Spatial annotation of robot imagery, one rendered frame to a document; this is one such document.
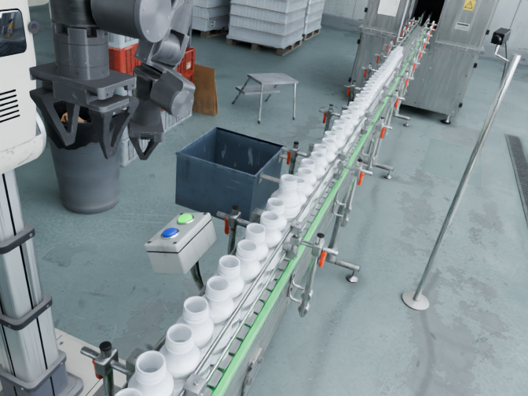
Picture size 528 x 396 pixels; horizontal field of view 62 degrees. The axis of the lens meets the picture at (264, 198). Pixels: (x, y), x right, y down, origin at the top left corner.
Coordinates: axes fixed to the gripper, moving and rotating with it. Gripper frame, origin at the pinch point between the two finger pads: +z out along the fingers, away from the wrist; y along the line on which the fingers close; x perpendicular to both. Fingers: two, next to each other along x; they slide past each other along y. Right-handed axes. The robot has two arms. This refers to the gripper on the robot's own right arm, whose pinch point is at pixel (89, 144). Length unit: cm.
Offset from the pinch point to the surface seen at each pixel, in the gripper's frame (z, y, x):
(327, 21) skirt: 121, -221, 1058
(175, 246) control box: 27.6, 1.7, 19.0
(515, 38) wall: 83, 183, 1060
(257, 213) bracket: 27.8, 10.6, 39.0
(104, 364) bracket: 31.0, 5.6, -6.6
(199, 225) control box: 27.8, 2.1, 27.6
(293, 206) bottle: 25, 18, 42
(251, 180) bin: 46, -9, 85
